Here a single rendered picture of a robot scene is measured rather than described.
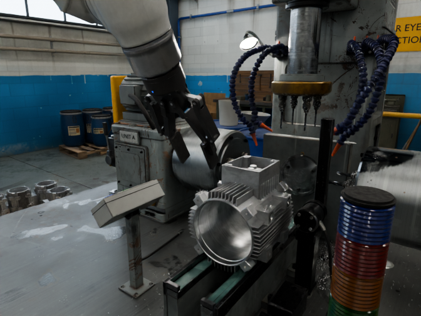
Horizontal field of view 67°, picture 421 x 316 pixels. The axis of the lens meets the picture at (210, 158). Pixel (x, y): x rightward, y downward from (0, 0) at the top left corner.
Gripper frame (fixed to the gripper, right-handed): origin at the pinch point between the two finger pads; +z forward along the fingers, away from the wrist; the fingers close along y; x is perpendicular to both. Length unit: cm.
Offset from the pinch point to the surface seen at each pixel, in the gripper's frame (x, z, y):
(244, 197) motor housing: 0.9, 10.6, -9.9
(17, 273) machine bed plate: 37, 24, 50
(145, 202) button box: 9.2, 10.9, 14.1
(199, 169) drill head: -17.8, 27.1, 21.2
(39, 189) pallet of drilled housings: -27, 115, 250
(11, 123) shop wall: -132, 149, 546
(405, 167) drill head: -27, 21, -37
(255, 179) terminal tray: -4.4, 10.1, -10.1
